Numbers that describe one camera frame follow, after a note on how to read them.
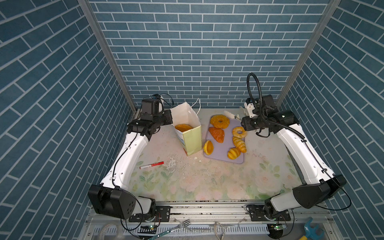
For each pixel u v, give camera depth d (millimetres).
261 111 534
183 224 703
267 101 545
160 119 626
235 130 1053
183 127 987
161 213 737
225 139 1017
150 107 544
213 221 725
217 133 1016
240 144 937
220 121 1083
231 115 807
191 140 808
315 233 680
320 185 390
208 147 937
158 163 900
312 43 840
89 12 714
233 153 913
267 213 668
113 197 378
